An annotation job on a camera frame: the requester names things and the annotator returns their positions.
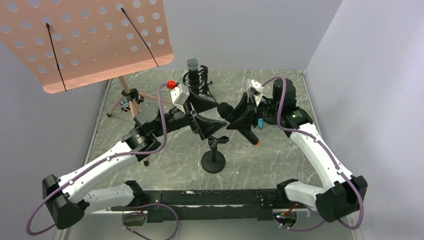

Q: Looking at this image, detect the black shock mount tripod stand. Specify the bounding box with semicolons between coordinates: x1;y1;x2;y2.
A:
182;63;217;102

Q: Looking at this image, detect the black microphone orange end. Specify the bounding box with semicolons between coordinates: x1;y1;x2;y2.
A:
217;102;260;146

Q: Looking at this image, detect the black round-base mic stand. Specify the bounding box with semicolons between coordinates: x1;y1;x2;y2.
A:
200;136;230;174

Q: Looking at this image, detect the black microphone silver grille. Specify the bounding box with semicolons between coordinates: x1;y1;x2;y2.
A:
186;57;200;91

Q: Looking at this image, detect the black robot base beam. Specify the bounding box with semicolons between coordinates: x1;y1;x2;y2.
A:
111;188;294;223

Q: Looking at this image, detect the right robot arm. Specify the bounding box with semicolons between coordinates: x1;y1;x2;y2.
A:
217;76;368;230

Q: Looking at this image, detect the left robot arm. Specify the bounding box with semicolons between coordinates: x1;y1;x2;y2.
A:
42;93;226;230

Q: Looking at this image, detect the pink perforated music stand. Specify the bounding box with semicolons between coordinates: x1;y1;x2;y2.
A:
0;0;183;118

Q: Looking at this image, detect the blue microphone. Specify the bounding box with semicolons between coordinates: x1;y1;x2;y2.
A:
257;118;264;130

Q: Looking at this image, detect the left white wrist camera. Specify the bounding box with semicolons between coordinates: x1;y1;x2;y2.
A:
167;80;190;114

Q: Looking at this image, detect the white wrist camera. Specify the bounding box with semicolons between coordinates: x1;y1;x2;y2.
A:
167;80;190;114
246;79;264;106

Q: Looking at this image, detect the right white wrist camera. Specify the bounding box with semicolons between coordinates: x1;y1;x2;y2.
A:
246;79;264;106

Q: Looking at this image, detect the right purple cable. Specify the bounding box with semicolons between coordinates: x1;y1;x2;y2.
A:
261;76;365;233

